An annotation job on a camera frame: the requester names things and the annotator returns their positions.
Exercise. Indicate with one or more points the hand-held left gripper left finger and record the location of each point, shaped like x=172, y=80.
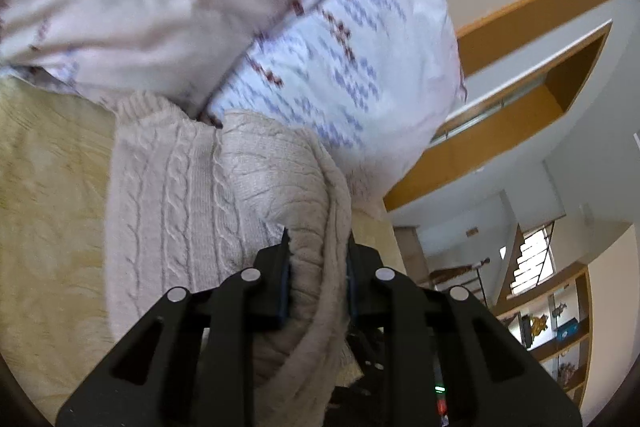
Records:
x=284, y=292

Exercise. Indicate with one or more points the small blue box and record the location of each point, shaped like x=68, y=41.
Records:
x=567, y=331

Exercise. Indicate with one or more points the wooden wall shelf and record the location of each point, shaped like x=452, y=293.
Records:
x=582, y=307

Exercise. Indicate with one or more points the wooden headboard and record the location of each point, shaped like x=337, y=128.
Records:
x=500, y=142

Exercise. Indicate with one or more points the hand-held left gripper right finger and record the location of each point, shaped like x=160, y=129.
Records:
x=350, y=292

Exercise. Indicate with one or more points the blue floral pillow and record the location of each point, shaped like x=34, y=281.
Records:
x=350, y=72

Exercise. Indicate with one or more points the window with blinds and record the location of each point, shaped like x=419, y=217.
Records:
x=532, y=259

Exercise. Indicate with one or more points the yellow patterned bed sheet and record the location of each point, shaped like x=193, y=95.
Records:
x=50, y=207

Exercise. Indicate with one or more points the golden figurine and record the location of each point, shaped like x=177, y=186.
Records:
x=538, y=324

